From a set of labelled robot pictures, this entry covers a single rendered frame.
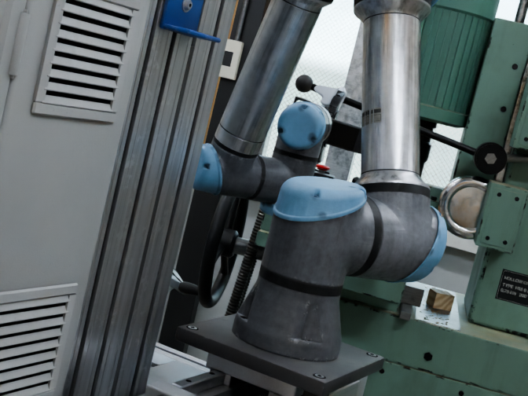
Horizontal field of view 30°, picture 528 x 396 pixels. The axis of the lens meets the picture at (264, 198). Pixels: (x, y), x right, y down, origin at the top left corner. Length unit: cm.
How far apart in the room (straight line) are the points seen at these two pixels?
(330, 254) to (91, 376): 34
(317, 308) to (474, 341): 61
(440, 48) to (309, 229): 76
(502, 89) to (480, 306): 42
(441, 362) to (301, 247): 64
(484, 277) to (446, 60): 43
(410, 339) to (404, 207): 52
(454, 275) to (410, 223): 202
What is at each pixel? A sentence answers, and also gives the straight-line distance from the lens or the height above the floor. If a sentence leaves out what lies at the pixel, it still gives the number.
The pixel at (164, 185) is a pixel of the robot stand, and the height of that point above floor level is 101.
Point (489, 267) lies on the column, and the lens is 195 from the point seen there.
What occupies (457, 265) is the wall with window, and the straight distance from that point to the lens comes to 339.
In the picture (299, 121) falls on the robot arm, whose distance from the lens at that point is 158.
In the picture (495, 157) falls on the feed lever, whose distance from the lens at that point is 188.
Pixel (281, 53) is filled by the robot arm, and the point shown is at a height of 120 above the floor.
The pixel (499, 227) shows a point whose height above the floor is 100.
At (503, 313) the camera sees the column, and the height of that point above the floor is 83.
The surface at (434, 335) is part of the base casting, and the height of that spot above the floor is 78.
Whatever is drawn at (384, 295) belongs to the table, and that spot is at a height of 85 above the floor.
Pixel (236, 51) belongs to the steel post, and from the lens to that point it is 336.
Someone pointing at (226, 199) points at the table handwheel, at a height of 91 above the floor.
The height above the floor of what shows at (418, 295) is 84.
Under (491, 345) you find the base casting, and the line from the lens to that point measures 187.
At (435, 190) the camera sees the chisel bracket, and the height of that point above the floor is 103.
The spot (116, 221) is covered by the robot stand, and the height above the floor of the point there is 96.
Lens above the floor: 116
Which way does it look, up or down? 7 degrees down
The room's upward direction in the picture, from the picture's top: 14 degrees clockwise
